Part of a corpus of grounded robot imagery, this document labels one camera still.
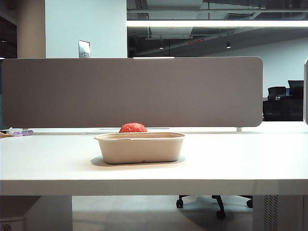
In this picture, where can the black office chair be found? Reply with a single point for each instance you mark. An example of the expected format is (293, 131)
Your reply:
(276, 103)
(296, 96)

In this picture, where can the long linear ceiling light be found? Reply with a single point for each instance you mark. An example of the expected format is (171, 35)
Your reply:
(216, 23)

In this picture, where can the white perforated desk leg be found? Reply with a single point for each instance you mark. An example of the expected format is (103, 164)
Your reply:
(280, 213)

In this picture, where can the beige paper lunchbox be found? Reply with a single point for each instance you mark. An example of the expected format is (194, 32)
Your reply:
(142, 149)

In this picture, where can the red ball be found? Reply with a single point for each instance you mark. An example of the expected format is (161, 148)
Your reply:
(133, 127)

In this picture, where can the black office chair base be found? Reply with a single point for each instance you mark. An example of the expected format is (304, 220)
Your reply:
(219, 204)

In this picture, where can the brown paper piece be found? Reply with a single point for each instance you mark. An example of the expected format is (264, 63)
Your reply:
(3, 134)

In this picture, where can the silver wall switch plate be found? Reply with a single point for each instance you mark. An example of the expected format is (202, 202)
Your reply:
(84, 49)

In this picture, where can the white drawer pedestal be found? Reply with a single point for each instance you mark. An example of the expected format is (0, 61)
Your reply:
(19, 214)

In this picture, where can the grey fabric desk divider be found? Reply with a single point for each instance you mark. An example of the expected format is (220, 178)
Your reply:
(130, 92)
(305, 92)

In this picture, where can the purple and white packet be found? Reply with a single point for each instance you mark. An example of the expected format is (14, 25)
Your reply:
(21, 132)

